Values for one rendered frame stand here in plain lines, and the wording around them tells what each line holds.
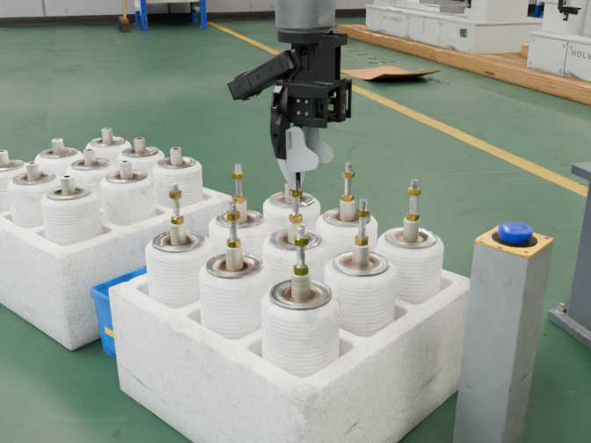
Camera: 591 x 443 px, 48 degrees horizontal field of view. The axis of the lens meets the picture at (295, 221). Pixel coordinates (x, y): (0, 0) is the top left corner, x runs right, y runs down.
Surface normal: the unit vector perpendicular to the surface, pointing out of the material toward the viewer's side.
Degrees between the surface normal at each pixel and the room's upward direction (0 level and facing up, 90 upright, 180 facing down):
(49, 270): 90
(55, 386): 0
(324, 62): 90
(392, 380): 90
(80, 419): 0
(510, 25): 90
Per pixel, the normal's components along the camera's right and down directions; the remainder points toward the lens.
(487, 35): 0.31, 0.35
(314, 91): -0.51, 0.32
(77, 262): 0.75, 0.25
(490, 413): -0.68, 0.27
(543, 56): -0.95, 0.11
